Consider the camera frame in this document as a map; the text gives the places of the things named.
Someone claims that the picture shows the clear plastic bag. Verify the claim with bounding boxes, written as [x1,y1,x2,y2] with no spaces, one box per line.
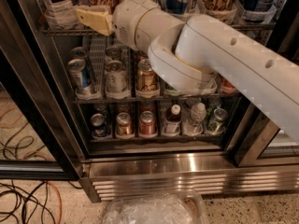
[101,190,210,224]

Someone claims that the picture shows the green can shelf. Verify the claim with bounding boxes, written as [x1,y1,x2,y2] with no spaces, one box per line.
[206,108,228,133]
[164,84,180,96]

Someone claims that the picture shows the brown bottle white cap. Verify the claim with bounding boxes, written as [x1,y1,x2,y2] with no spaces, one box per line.
[164,105,181,133]

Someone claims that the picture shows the gold can bottom shelf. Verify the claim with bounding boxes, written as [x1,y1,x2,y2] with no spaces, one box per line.
[116,112,133,135]

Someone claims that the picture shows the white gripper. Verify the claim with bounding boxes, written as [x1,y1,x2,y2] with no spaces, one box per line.
[74,0,160,50]

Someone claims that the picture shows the rear white can middle shelf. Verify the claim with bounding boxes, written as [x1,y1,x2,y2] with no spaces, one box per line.
[105,46,122,63]

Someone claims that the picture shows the black and orange floor cables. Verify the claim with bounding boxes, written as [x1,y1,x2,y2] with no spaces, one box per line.
[0,180,82,224]

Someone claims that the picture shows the red coke can middle shelf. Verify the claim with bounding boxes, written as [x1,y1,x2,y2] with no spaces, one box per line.
[221,77,236,93]

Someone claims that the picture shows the green can bottom shelf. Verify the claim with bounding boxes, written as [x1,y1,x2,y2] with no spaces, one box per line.
[206,108,228,133]

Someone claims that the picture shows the white tea can top shelf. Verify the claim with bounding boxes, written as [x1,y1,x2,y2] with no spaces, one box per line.
[43,0,82,30]

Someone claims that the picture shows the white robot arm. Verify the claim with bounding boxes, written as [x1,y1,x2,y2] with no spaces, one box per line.
[74,0,299,142]

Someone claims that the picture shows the white silver can middle shelf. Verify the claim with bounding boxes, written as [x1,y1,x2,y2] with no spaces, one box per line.
[105,61,128,93]

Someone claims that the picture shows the rear blue can middle shelf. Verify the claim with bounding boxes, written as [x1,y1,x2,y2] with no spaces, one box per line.
[70,47,96,81]

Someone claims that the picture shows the blue silver can middle shelf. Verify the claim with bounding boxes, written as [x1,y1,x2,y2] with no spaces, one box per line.
[67,59,95,95]

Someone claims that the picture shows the red can bottom shelf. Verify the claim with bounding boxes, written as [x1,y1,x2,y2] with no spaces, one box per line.
[139,111,156,135]

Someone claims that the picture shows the blue can bottom shelf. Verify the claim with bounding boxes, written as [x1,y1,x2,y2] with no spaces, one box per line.
[91,113,110,137]

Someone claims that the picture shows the clear water bottle bottom shelf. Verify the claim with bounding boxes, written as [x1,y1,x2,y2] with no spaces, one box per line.
[187,103,206,136]

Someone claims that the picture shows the stainless steel fridge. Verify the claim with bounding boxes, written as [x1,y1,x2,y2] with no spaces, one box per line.
[0,0,299,202]

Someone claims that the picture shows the green can middle shelf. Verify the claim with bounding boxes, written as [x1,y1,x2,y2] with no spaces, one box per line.
[164,84,180,96]

